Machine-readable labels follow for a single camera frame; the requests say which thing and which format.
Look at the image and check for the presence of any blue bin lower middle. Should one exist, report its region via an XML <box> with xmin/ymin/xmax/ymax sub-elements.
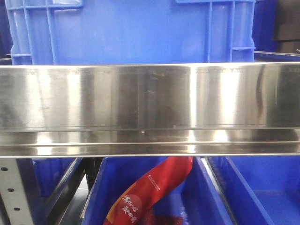
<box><xmin>81</xmin><ymin>157</ymin><xmax>233</xmax><ymax>225</ymax></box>

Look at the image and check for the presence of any blue bin on top shelf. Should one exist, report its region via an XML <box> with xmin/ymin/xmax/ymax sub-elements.
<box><xmin>5</xmin><ymin>0</ymin><xmax>255</xmax><ymax>65</ymax></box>

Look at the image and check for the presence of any stainless steel shelf rail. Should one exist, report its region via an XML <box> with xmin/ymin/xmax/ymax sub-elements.
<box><xmin>0</xmin><ymin>62</ymin><xmax>300</xmax><ymax>158</ymax></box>

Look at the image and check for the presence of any red printed bag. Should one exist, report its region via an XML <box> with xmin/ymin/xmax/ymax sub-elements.
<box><xmin>103</xmin><ymin>157</ymin><xmax>194</xmax><ymax>225</ymax></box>

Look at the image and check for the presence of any blue bin lower left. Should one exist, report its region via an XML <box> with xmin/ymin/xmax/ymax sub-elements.
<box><xmin>12</xmin><ymin>158</ymin><xmax>84</xmax><ymax>225</ymax></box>

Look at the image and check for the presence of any grey perforated shelf upright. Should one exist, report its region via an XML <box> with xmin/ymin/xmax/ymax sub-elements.
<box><xmin>0</xmin><ymin>158</ymin><xmax>34</xmax><ymax>225</ymax></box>

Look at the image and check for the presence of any blue bin lower right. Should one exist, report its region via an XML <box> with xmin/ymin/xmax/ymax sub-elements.
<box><xmin>208</xmin><ymin>156</ymin><xmax>300</xmax><ymax>225</ymax></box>

